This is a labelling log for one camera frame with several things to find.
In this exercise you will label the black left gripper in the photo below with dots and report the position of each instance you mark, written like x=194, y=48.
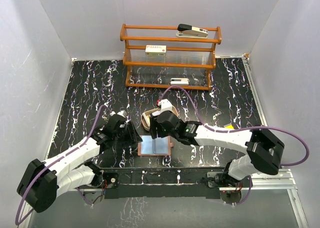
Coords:
x=133, y=137

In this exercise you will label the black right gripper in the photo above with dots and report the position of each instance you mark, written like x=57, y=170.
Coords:
x=154, y=130

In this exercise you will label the beige wooden tray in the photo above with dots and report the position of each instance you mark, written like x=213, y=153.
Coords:
x=146, y=116

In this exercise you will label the pink leather card holder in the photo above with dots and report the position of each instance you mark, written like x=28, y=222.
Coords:
x=155, y=147

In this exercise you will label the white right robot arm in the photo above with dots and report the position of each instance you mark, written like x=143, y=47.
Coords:
x=262, y=150

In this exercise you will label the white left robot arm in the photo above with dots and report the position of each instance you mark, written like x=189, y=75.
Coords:
x=44, y=181

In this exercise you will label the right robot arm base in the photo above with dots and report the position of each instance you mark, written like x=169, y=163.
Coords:
x=223, y=184

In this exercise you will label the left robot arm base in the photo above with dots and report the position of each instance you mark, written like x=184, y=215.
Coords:
x=86, y=177

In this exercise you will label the small white stapler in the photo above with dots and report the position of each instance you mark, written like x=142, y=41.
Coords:
x=179, y=81

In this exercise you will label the orange wooden shelf rack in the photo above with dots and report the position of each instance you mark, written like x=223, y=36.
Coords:
x=192, y=58

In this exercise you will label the yellow and grey sharpener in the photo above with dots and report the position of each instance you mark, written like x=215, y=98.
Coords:
x=229, y=126

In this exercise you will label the white staples box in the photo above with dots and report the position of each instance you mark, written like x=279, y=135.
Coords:
x=155, y=50

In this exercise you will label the black and white stapler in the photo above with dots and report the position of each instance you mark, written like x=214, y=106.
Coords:
x=188, y=31

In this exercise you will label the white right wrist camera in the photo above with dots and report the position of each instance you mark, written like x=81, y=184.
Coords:
x=164, y=105

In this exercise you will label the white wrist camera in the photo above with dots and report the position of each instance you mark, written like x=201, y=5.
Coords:
x=164, y=105
x=122, y=113

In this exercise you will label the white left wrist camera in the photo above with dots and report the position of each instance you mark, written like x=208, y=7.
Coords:
x=122, y=113

